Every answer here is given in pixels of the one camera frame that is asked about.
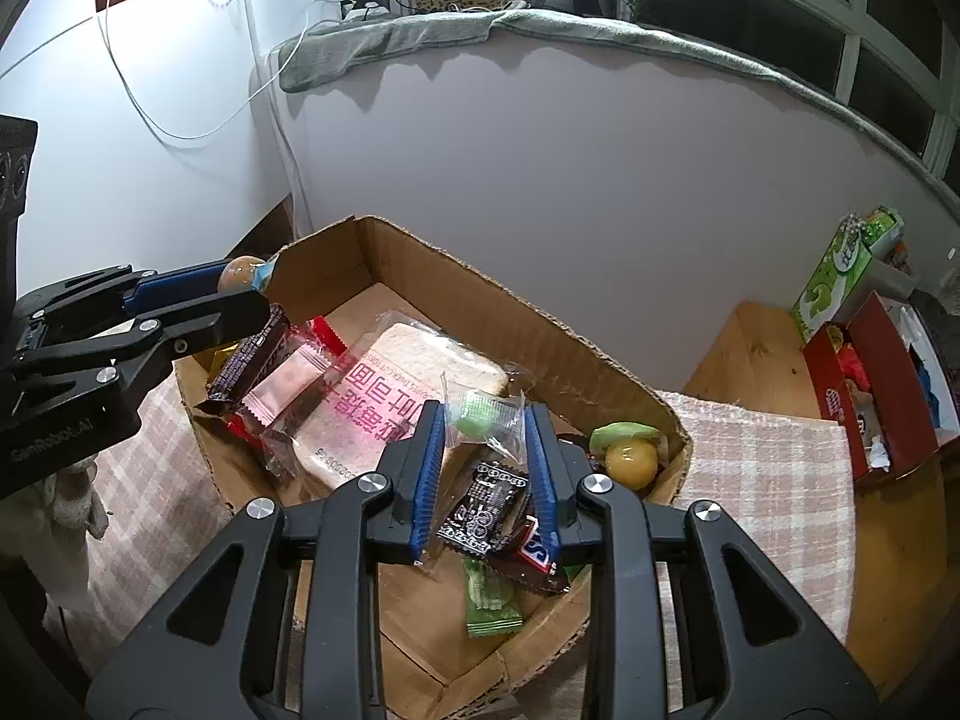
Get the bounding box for red cardboard box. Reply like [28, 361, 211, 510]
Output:
[802, 291, 960, 482]

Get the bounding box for yellow ball candy green wrapper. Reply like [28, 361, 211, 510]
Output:
[589, 421, 665, 490]

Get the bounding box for sliced bread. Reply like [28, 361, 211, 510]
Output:
[266, 322, 511, 492]

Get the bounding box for wooden table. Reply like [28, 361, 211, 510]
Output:
[682, 300, 960, 698]

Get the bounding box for white window frame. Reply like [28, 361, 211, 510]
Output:
[334, 0, 960, 188]

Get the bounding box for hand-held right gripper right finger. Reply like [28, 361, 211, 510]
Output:
[523, 403, 878, 720]

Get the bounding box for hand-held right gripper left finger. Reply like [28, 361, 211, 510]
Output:
[86, 399, 445, 720]

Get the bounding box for green tissue box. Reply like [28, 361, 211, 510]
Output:
[791, 206, 905, 346]

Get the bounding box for brown cake packet red ends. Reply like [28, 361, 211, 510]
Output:
[225, 315, 350, 440]

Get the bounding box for pink checkered tablecloth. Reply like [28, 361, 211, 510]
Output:
[45, 375, 856, 720]

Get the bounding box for white cable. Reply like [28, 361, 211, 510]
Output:
[94, 0, 301, 143]

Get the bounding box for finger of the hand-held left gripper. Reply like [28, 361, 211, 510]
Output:
[11, 289, 272, 402]
[15, 261, 260, 323]

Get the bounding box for black patterned snack packet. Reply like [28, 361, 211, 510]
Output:
[436, 459, 530, 557]

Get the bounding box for green snack packet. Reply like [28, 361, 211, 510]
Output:
[461, 555, 526, 640]

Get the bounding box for person's left hand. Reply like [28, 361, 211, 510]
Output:
[30, 457, 112, 541]

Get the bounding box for brown ball candy blue wrapper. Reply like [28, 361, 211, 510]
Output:
[217, 255, 280, 293]

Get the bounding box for grey blanket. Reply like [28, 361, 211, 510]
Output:
[277, 7, 960, 181]

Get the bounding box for brown chocolate bar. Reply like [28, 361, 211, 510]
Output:
[196, 304, 292, 413]
[491, 514, 571, 597]

